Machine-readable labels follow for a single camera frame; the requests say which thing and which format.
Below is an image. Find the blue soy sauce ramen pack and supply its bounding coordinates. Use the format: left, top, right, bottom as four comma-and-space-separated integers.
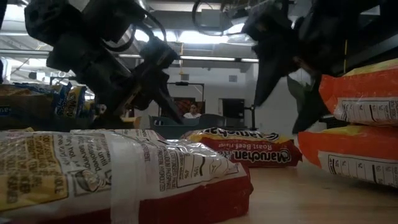
63, 85, 88, 119
14, 82, 65, 94
52, 81, 74, 118

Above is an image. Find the dark wall screen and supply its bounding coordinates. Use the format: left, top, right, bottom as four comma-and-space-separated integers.
221, 98, 246, 119

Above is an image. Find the teal plastic bin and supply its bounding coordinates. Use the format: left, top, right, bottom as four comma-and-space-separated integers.
148, 113, 228, 140

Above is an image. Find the red beef ramen pack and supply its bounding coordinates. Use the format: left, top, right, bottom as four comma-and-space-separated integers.
181, 126, 303, 169
0, 128, 254, 224

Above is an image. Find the grey translucent bin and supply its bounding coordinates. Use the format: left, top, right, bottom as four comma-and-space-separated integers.
0, 93, 97, 132

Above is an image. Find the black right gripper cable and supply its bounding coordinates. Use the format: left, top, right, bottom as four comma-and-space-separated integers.
191, 0, 233, 35

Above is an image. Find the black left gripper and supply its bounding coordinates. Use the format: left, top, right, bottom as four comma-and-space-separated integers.
46, 32, 185, 125

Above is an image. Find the orange chicken ramen pack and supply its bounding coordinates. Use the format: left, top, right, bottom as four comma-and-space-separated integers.
318, 58, 398, 128
297, 124, 398, 189

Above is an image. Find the person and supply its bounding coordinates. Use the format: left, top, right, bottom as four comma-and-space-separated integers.
183, 102, 203, 119

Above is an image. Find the long ceiling light bar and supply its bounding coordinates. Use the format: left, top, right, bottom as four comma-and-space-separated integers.
118, 53, 259, 63

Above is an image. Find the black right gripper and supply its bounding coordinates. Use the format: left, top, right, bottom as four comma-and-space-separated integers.
242, 2, 330, 134

